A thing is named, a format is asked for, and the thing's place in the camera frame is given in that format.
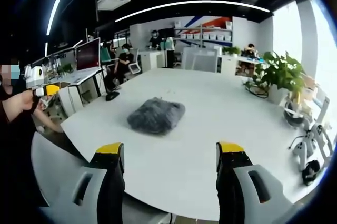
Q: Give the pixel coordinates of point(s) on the person's dark shirt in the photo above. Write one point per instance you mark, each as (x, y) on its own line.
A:
(13, 155)

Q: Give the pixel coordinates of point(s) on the green potted plant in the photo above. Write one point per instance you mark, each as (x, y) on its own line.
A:
(281, 74)

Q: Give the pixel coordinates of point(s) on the computer monitor with dark screen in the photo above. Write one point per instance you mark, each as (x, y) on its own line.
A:
(88, 54)

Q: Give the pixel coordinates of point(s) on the grey fluffy towel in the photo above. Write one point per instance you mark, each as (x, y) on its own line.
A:
(156, 116)

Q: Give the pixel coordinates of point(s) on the grey chair back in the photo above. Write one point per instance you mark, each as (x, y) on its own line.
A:
(52, 161)

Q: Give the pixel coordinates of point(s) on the long curved ceiling light strip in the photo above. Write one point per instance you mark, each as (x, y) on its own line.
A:
(192, 5)

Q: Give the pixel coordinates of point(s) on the short ceiling light strip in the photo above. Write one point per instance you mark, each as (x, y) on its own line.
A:
(59, 0)

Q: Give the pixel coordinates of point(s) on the white spare hand-held gripper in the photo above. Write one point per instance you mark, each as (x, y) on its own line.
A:
(302, 150)

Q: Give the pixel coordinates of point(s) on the small green desk plant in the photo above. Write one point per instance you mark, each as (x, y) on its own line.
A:
(231, 50)

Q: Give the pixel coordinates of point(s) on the shelf with white boxes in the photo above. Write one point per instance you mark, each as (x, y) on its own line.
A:
(204, 33)

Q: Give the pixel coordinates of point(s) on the small black pouch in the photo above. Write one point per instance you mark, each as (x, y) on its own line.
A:
(311, 172)

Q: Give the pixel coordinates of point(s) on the white office desk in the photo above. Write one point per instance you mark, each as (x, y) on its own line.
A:
(79, 84)

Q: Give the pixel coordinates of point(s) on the white ceiling air conditioner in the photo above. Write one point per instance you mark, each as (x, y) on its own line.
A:
(113, 1)

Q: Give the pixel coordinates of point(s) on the white mesh office chair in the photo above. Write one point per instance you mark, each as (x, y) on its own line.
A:
(200, 59)

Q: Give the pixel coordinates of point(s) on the person's left hand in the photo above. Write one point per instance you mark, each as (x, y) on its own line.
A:
(26, 101)

